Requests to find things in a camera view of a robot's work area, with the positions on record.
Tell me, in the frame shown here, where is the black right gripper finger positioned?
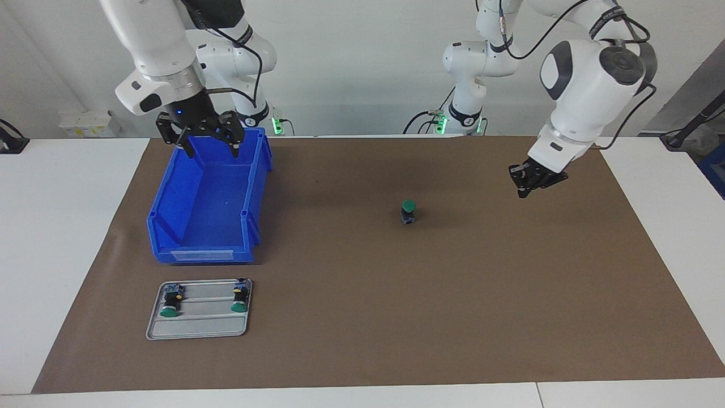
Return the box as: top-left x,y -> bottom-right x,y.
198,110 -> 246,160
156,112 -> 197,159

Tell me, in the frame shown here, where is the blue plastic storage bin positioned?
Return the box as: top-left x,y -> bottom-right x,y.
146,127 -> 273,265

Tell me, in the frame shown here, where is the white power strip box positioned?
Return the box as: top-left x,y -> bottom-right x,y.
58,109 -> 122,138

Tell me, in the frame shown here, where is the black stand with pole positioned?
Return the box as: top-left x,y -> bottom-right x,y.
660,91 -> 725,151

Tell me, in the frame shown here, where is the black table clamp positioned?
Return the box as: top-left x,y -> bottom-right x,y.
0,119 -> 30,155

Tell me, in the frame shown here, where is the blue crate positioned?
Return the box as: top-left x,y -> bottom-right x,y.
698,144 -> 725,200

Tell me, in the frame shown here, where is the brown table mat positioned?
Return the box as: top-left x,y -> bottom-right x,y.
31,135 -> 725,394

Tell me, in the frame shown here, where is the grey metal tray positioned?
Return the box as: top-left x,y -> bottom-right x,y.
146,278 -> 253,341

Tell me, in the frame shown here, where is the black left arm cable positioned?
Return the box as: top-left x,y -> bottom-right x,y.
498,0 -> 658,151

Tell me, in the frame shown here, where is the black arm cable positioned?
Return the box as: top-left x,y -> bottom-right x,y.
498,0 -> 658,151
181,0 -> 262,108

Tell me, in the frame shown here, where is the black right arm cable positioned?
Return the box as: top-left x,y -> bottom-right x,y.
181,0 -> 262,108

